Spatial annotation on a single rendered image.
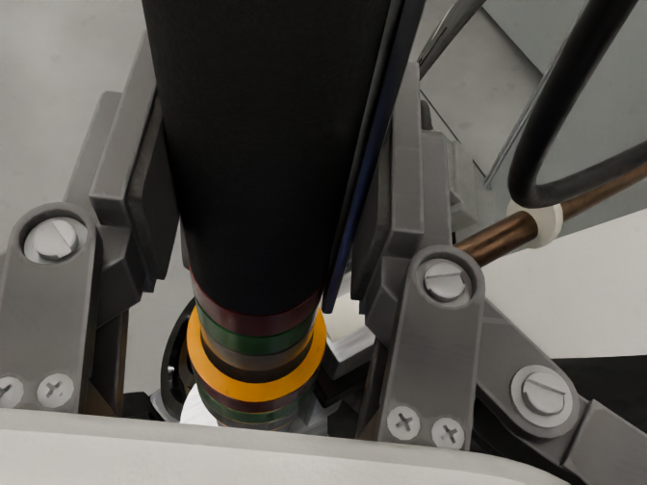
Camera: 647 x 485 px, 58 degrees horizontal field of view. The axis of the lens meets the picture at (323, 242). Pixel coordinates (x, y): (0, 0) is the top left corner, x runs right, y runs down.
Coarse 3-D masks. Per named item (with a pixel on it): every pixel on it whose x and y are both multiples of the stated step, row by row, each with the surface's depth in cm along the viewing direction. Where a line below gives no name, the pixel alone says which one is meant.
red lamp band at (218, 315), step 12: (192, 276) 13; (324, 276) 14; (204, 300) 13; (312, 300) 14; (216, 312) 13; (228, 312) 13; (288, 312) 13; (300, 312) 14; (228, 324) 14; (240, 324) 14; (252, 324) 13; (264, 324) 13; (276, 324) 14; (288, 324) 14
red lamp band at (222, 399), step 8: (192, 368) 18; (200, 376) 17; (312, 376) 18; (200, 384) 18; (208, 384) 17; (304, 384) 18; (208, 392) 18; (216, 392) 17; (296, 392) 18; (304, 392) 19; (216, 400) 18; (224, 400) 18; (232, 400) 17; (240, 400) 17; (272, 400) 17; (280, 400) 18; (288, 400) 18; (232, 408) 18; (240, 408) 18; (248, 408) 18; (256, 408) 18; (264, 408) 18; (272, 408) 18
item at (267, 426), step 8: (304, 400) 20; (208, 408) 20; (216, 416) 20; (288, 416) 20; (296, 416) 21; (224, 424) 20; (232, 424) 20; (240, 424) 20; (248, 424) 19; (256, 424) 19; (264, 424) 20; (272, 424) 20; (280, 424) 20
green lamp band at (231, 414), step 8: (312, 384) 19; (200, 392) 19; (208, 400) 19; (296, 400) 19; (216, 408) 19; (224, 408) 18; (288, 408) 19; (296, 408) 20; (224, 416) 19; (232, 416) 19; (240, 416) 19; (248, 416) 18; (256, 416) 18; (264, 416) 19; (272, 416) 19; (280, 416) 19
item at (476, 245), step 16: (624, 176) 27; (640, 176) 27; (592, 192) 26; (608, 192) 27; (576, 208) 26; (496, 224) 25; (512, 224) 25; (528, 224) 25; (464, 240) 24; (480, 240) 24; (496, 240) 24; (512, 240) 25; (528, 240) 25; (480, 256) 24; (496, 256) 24
